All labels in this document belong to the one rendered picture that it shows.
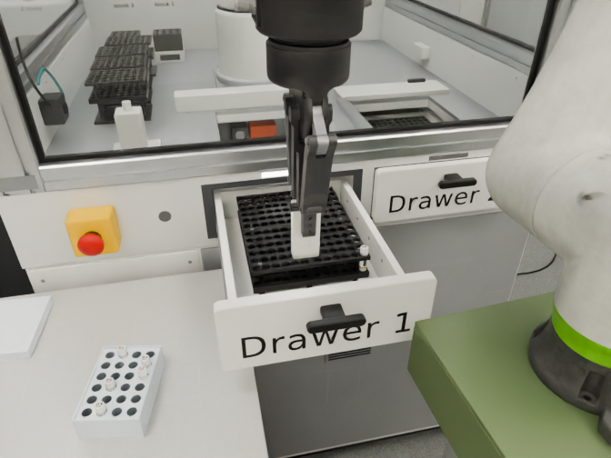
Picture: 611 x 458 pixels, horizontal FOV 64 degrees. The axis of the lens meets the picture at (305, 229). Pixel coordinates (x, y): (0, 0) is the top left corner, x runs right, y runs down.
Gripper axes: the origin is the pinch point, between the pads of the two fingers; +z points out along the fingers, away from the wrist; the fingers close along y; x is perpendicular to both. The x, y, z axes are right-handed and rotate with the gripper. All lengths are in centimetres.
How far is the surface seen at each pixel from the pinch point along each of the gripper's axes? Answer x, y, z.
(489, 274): 51, -33, 41
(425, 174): 30.0, -31.2, 12.3
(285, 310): -2.1, -0.8, 12.5
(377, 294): 9.9, -0.9, 12.1
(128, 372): -23.4, -5.6, 24.4
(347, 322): 4.8, 2.7, 12.5
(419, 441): 43, -33, 103
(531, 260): 128, -106, 103
